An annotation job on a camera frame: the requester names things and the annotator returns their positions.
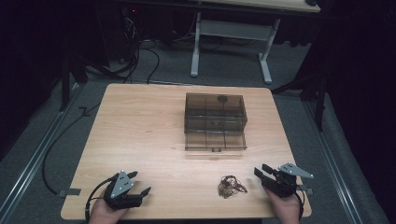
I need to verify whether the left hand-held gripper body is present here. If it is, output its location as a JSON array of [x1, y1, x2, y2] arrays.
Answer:
[[103, 170, 145, 211]]

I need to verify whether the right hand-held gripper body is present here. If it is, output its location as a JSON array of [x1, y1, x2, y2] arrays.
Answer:
[[261, 162, 315, 199]]

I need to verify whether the brown necklace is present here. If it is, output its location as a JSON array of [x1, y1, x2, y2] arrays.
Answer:
[[217, 175, 248, 200]]

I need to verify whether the smoky transparent drawer box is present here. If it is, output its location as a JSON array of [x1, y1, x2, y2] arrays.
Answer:
[[183, 91, 248, 135]]

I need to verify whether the person's right hand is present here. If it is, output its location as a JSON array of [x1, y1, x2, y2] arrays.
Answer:
[[263, 186, 303, 224]]

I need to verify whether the person's left hand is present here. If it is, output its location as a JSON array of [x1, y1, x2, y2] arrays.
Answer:
[[88, 197, 130, 224]]

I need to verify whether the grey tape strip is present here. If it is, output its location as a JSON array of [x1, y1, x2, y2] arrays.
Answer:
[[57, 188, 82, 199], [299, 184, 314, 196]]

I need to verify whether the black metal stand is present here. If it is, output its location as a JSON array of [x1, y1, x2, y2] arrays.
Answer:
[[271, 71, 330, 133], [58, 52, 90, 113]]

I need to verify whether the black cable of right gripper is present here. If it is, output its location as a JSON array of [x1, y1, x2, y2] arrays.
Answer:
[[294, 184, 306, 220]]

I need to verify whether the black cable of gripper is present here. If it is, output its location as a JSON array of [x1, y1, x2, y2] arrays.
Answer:
[[84, 175, 120, 222], [294, 184, 306, 220]]

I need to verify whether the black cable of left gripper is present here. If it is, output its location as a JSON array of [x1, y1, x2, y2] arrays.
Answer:
[[84, 175, 120, 222]]

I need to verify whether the aluminium floor rail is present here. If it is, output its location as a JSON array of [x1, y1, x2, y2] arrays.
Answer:
[[303, 101, 364, 224], [0, 83, 82, 222]]

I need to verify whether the black floor cable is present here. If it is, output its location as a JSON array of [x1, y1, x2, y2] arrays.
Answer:
[[41, 102, 102, 196]]

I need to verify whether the bundle of black cables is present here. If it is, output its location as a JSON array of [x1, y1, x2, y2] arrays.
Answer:
[[87, 8, 162, 85]]

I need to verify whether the white metal desk frame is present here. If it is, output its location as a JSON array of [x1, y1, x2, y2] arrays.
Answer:
[[190, 12, 282, 85]]

